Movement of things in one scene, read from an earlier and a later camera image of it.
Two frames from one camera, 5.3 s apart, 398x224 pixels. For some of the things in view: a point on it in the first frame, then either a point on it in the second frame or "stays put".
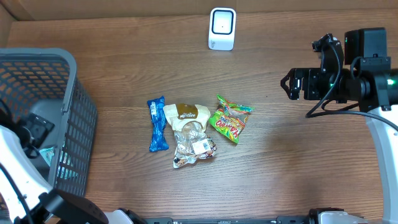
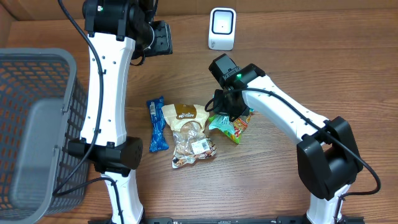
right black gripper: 310,76 to 243,108
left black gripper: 38,127 to 165,45
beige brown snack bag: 191,141 stays put
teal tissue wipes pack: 47,154 to 222,122
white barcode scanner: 222,28 stays put
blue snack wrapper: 158,140 stays put
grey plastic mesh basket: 48,83 stays put
